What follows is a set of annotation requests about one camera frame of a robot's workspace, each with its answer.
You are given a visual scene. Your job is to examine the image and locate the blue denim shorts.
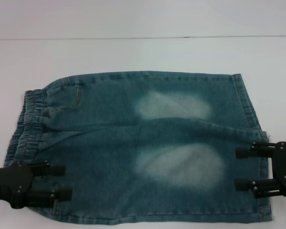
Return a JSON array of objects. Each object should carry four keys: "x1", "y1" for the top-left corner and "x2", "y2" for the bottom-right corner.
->
[{"x1": 3, "y1": 70, "x2": 270, "y2": 220}]

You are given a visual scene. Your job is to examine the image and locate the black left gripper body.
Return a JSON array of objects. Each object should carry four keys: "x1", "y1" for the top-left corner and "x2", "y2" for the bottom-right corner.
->
[{"x1": 0, "y1": 161, "x2": 33, "y2": 210}]

